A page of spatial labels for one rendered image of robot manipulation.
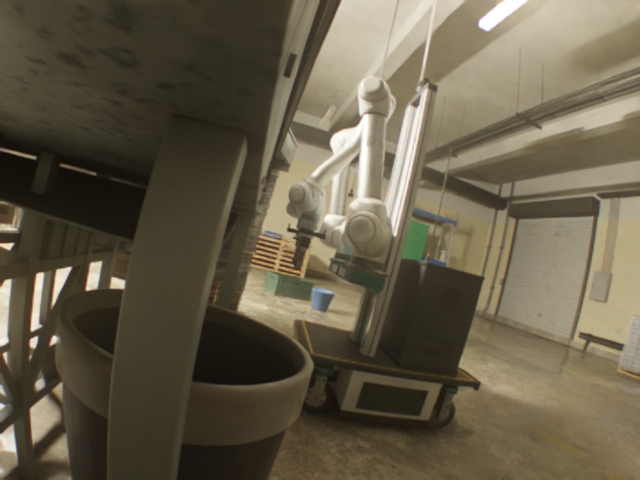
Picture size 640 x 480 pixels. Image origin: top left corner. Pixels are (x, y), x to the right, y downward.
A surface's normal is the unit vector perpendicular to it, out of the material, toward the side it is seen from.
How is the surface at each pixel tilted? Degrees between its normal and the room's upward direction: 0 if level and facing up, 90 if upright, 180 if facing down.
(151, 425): 90
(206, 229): 90
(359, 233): 95
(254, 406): 90
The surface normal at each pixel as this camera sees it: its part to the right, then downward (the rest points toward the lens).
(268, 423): 0.80, 0.20
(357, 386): 0.11, 0.00
